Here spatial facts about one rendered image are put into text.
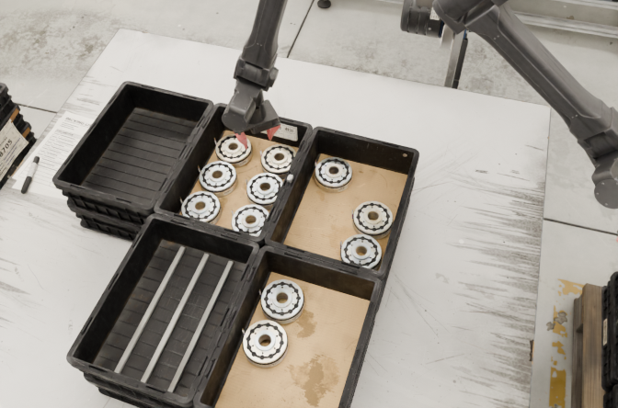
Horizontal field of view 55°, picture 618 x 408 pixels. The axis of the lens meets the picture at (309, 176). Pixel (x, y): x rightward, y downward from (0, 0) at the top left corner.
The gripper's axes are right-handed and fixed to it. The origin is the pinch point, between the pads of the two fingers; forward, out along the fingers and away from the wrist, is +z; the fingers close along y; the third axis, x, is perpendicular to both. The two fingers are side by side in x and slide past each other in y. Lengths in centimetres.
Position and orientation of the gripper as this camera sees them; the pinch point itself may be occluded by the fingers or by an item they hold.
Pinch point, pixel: (257, 140)
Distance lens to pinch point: 145.2
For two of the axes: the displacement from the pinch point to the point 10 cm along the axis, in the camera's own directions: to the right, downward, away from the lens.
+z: 0.2, 6.0, 8.0
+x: -4.3, -7.2, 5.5
